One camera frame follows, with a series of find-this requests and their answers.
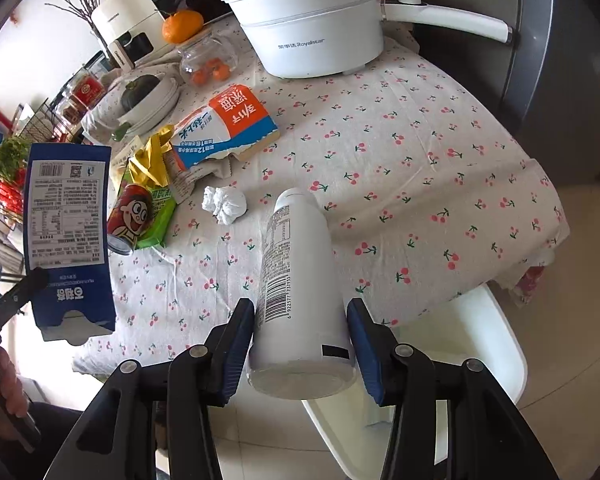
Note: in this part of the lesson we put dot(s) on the white tissue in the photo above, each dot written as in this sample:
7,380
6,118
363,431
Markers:
223,203

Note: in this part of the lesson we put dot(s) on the dark green squash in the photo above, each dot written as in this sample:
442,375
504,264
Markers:
142,92

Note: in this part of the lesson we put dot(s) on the yellow wrapper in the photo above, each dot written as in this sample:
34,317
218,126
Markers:
150,160

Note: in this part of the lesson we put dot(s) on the green snack packet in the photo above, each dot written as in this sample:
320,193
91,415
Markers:
162,210

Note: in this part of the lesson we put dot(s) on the red packages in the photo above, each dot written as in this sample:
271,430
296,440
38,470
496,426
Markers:
10,200

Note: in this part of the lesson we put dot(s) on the dried bare branches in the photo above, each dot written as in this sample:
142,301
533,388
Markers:
80,5

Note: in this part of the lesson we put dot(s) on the green ceramic spoon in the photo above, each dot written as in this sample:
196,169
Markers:
118,132

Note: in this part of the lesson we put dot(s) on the cherry print tablecloth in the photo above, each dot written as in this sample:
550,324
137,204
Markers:
390,170

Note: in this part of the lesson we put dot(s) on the white air fryer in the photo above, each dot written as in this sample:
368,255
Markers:
125,20

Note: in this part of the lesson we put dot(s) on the green leafy herbs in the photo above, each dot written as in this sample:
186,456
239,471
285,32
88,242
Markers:
12,157

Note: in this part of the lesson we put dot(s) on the blue milk carton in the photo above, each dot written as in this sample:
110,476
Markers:
70,210

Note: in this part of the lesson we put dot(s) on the person's left hand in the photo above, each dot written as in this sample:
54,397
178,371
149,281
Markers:
2,380

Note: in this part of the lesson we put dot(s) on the white ceramic bowl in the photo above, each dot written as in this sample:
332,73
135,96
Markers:
152,110

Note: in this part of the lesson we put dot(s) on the red label jar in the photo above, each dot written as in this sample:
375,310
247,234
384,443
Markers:
87,92

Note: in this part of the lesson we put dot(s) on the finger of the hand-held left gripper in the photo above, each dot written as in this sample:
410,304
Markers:
25,285

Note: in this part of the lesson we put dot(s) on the person's dark clothing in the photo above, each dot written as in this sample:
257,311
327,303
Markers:
50,440

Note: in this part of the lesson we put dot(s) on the white plastic bin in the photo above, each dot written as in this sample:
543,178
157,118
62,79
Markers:
460,355

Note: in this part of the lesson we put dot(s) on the white plastic bottle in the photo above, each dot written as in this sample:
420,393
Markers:
300,285

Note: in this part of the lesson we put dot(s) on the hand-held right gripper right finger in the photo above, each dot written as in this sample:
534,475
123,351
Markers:
365,355

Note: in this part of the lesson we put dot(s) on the red drink can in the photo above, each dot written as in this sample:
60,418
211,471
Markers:
130,210

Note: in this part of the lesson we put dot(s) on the grey refrigerator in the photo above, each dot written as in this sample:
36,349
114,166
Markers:
545,60

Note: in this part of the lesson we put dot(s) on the white printed packet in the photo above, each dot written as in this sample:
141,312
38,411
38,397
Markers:
185,185

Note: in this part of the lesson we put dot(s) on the small orange fruit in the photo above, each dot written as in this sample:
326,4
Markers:
216,68
198,77

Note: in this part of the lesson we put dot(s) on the blue white carton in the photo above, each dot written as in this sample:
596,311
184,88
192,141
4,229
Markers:
230,125

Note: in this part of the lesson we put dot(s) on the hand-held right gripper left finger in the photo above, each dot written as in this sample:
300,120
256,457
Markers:
236,350

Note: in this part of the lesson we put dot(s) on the white plate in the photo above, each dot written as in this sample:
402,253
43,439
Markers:
170,110

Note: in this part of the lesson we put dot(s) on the glass jar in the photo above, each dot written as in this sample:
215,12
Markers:
220,50

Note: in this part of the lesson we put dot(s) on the large tangerine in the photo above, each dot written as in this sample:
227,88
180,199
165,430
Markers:
182,26

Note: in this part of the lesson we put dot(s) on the white electric cooking pot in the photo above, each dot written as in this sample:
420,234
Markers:
320,30

